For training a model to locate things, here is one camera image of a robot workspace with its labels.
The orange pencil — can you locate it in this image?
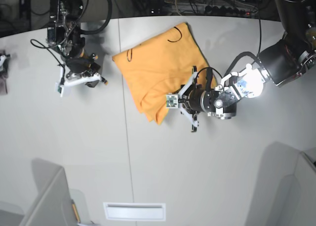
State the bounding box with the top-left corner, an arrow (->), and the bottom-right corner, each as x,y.
72,203 -> 80,223

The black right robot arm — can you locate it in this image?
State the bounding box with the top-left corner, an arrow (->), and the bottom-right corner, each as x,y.
30,0 -> 113,92

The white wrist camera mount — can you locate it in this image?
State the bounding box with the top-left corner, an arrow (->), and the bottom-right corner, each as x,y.
55,73 -> 108,97
166,66 -> 199,133

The orange yellow T-shirt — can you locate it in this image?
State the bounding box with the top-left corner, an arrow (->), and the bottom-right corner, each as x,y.
112,23 -> 209,124

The grey left bin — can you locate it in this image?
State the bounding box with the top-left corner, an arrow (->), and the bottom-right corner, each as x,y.
0,158 -> 97,226

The grey right bin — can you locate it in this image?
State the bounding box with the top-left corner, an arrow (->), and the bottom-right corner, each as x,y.
266,148 -> 316,226

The black power strip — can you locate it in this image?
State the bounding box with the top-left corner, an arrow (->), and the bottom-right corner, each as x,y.
204,5 -> 252,17

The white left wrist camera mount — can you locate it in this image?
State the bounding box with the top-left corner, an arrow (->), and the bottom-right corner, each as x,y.
166,66 -> 199,133

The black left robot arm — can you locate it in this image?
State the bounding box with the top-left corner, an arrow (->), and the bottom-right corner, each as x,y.
184,0 -> 316,119

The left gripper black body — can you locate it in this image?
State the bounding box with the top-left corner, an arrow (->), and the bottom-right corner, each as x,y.
189,88 -> 237,119

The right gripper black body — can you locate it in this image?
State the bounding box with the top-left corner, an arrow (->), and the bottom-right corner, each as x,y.
66,51 -> 100,78

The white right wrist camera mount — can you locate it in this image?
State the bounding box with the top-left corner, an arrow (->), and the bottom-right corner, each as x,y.
55,73 -> 108,97

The grey bin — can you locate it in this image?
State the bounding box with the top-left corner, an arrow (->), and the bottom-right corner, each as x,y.
0,158 -> 97,226
266,148 -> 316,226

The white table slot plate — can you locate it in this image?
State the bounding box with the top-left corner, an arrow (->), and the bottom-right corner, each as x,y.
103,202 -> 166,222

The pink cloth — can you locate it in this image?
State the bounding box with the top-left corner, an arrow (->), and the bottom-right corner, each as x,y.
0,72 -> 8,96

